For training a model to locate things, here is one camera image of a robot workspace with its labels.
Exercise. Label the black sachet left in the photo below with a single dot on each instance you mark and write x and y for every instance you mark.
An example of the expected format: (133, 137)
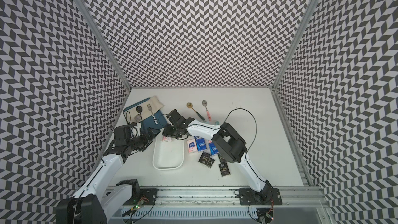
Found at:
(204, 158)

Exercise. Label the black sachet lower right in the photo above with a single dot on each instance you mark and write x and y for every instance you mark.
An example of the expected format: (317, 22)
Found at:
(224, 169)

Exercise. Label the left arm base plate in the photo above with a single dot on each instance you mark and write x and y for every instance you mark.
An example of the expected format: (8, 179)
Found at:
(149, 194)

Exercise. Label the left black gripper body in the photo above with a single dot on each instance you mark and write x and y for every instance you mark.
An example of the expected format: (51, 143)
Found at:
(142, 140)

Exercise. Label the beige cloth napkin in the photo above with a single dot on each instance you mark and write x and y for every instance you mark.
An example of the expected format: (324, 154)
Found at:
(153, 101)

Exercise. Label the gold spoon green handle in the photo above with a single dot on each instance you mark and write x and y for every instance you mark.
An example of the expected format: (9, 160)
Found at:
(190, 106)

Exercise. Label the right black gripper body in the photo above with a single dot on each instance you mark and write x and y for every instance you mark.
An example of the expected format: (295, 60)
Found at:
(172, 131)

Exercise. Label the silver spoon pink handle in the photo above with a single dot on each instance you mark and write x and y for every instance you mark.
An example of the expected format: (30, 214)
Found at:
(205, 104)

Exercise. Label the pink tissue pack front left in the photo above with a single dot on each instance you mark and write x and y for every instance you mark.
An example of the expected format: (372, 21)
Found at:
(191, 146)

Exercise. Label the black spoon on tray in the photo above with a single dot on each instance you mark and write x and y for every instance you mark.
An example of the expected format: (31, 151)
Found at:
(139, 115)

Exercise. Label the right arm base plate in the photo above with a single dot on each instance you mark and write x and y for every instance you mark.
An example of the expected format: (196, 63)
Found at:
(248, 197)

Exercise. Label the aluminium front rail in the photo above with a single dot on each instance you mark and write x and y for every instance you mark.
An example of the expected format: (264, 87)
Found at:
(294, 196)

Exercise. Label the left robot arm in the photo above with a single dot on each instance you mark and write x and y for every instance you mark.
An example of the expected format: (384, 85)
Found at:
(91, 204)

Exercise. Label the white plastic storage box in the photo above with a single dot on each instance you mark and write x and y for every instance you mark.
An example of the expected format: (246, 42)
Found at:
(168, 155)

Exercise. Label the teal rectangular tray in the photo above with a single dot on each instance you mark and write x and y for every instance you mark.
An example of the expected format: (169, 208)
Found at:
(147, 120)

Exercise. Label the blue tissue pack middle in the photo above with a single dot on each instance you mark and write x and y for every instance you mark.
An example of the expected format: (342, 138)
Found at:
(200, 144)

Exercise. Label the blue tissue pack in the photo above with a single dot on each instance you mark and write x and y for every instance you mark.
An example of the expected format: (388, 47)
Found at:
(200, 144)
(213, 149)

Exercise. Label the black sachet upper right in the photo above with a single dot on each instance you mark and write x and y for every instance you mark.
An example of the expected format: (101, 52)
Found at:
(221, 159)

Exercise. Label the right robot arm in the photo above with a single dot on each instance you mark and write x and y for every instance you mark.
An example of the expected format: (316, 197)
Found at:
(229, 143)

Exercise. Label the pink white tissue pack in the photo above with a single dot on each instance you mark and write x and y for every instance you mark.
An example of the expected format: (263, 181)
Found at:
(166, 139)

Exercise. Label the blue tissue pack lower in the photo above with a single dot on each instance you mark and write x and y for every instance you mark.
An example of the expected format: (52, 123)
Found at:
(213, 149)

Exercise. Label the small black sachet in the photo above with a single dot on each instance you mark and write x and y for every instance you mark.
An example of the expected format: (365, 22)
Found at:
(210, 162)

